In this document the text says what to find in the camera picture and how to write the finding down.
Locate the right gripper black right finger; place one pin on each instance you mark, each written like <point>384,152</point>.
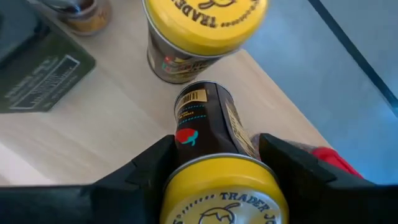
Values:
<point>326,202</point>

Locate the red lidded patterned spice tin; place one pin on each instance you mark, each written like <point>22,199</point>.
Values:
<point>329,157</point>

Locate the wooden shelf with black legs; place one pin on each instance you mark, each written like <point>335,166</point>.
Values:
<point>109,130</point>

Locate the yellow lidded spice jar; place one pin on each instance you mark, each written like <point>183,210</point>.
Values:
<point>217,186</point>
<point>202,28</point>

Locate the small cork-stoppered glass spice jar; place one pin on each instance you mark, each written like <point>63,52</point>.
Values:
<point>87,18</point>

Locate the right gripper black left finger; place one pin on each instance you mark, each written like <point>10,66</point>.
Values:
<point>77,205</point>

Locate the dark green rectangular tin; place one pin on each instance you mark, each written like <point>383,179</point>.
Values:
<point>40,77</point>
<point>15,34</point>

